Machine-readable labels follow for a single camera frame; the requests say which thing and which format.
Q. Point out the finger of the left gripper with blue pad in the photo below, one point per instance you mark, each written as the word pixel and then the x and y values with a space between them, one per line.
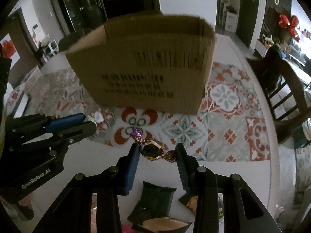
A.
pixel 65 122

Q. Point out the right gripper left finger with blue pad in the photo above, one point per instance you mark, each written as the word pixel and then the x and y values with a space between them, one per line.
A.
pixel 71 210

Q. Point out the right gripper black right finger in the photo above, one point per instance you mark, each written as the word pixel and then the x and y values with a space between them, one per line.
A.
pixel 243 210

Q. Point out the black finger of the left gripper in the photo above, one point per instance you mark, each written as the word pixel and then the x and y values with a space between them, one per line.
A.
pixel 67 134

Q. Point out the black gold snack packet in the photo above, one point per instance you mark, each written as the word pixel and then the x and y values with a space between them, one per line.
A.
pixel 162 225

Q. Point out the purple gold candy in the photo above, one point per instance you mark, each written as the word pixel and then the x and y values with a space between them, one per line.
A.
pixel 152 149

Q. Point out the dark green snack bag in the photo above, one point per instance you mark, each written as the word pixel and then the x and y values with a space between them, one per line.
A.
pixel 190 202

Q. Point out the red blue snack packet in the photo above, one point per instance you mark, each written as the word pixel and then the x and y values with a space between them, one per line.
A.
pixel 127 229

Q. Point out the black crinkled snack packet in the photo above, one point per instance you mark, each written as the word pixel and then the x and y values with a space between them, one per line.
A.
pixel 155 202

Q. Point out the dark upholstered chair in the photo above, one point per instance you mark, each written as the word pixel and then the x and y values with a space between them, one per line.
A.
pixel 66 42

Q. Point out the patterned tile table mat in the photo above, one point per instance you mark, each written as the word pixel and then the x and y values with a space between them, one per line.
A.
pixel 229 126

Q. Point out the brown cardboard box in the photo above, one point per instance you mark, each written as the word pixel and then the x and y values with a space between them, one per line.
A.
pixel 158 62

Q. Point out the dark wooden chair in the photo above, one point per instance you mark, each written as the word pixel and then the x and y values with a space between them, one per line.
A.
pixel 283 90

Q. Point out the red balloon bow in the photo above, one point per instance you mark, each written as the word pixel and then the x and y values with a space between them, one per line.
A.
pixel 290 25

